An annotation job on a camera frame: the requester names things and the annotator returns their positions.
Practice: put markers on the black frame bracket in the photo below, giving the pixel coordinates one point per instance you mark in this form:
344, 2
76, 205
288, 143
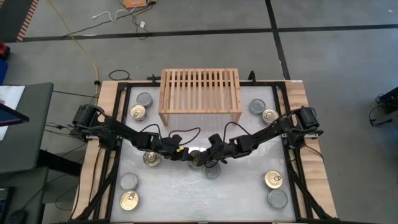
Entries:
154, 78
252, 77

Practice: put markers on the orange box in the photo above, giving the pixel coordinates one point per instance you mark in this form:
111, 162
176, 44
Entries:
134, 3

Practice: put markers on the dark laptop screen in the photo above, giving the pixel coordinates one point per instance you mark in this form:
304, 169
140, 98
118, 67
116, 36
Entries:
12, 115

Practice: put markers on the small white plug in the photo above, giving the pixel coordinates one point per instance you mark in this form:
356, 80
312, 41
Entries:
142, 24

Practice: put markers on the black desk leg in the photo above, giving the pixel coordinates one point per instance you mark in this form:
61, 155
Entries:
59, 162

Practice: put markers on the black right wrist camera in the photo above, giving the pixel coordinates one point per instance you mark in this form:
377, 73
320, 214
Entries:
216, 139

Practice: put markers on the Wild Planet salmon can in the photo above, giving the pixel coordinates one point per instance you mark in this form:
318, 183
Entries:
270, 116
273, 179
196, 155
129, 200
138, 112
152, 159

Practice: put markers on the red object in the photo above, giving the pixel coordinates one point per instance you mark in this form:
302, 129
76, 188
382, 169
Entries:
3, 49

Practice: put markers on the Bumble Bee tuna can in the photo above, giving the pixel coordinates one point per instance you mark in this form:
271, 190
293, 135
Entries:
277, 198
144, 99
257, 106
129, 181
213, 171

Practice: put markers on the blue object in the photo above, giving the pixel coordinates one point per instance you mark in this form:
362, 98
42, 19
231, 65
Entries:
2, 71

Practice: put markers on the dark mat orange trim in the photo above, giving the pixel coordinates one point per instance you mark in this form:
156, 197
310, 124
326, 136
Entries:
12, 18

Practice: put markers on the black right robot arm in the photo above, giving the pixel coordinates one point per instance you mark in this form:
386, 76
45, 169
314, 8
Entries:
267, 130

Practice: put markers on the white paper sheet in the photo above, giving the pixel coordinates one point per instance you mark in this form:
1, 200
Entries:
11, 95

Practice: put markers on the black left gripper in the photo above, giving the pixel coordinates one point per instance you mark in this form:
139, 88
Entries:
164, 147

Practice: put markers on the dark keyboard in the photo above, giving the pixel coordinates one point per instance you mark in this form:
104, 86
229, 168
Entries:
4, 203

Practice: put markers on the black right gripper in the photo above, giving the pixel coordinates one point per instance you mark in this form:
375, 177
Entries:
225, 151

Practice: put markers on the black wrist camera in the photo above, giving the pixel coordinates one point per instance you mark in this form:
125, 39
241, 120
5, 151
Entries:
175, 140
216, 139

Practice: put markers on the grey desk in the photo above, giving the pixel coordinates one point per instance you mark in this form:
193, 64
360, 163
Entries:
34, 140
28, 189

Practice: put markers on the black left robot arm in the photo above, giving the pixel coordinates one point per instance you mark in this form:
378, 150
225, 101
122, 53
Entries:
124, 129

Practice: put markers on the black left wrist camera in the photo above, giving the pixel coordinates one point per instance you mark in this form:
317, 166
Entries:
175, 140

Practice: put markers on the wooden slatted shelf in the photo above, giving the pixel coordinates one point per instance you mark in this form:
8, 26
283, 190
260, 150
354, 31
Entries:
200, 93

